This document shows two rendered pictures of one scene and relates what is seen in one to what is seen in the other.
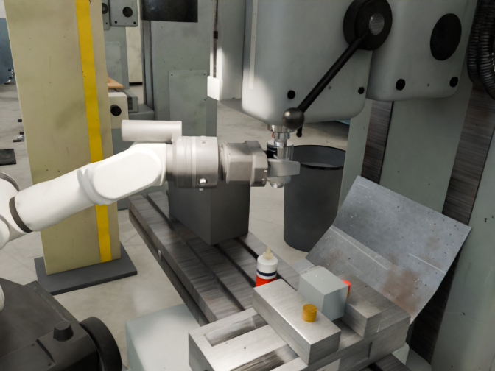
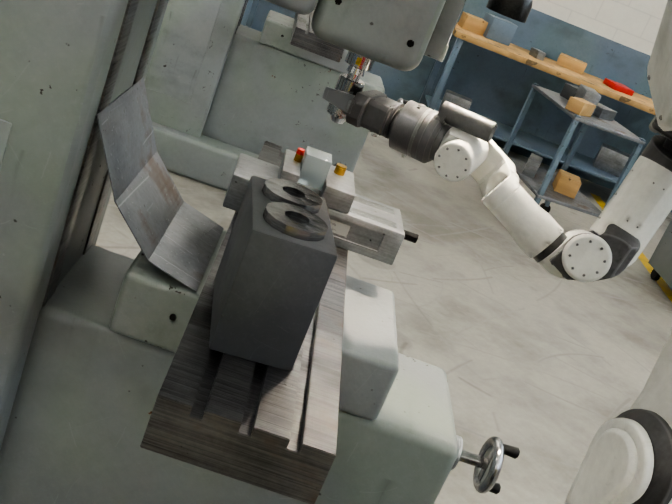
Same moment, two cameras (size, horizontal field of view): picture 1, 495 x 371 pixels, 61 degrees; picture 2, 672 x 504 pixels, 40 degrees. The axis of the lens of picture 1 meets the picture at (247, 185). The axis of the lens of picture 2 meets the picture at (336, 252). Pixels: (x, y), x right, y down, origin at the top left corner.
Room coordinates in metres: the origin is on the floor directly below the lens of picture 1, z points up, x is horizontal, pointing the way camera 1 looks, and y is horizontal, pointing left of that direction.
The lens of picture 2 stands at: (2.10, 0.69, 1.54)
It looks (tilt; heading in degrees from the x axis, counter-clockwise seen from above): 20 degrees down; 205
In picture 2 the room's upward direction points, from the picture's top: 22 degrees clockwise
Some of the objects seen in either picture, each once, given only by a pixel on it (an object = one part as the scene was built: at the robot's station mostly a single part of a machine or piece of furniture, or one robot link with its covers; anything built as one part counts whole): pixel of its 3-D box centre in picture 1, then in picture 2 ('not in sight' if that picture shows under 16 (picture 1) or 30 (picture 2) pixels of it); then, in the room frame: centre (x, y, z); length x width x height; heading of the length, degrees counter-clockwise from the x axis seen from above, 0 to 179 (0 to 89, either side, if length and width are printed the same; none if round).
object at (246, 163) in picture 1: (226, 163); (390, 120); (0.68, 0.04, 1.22); 0.13 x 0.12 x 0.10; 9
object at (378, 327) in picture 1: (303, 329); (318, 199); (0.55, -0.10, 0.98); 0.35 x 0.15 x 0.11; 123
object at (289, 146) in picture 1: (280, 145); (351, 81); (0.70, -0.05, 1.25); 0.05 x 0.05 x 0.01
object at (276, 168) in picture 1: (281, 168); not in sight; (0.67, -0.06, 1.22); 0.06 x 0.02 x 0.03; 99
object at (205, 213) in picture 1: (207, 189); (272, 265); (1.02, 0.11, 1.03); 0.22 x 0.12 x 0.20; 38
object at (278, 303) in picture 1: (293, 317); (337, 187); (0.54, -0.08, 1.02); 0.15 x 0.06 x 0.04; 33
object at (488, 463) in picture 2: not in sight; (472, 459); (0.44, 0.38, 0.63); 0.16 x 0.12 x 0.12; 121
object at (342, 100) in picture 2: not in sight; (339, 99); (0.73, -0.05, 1.22); 0.06 x 0.02 x 0.03; 99
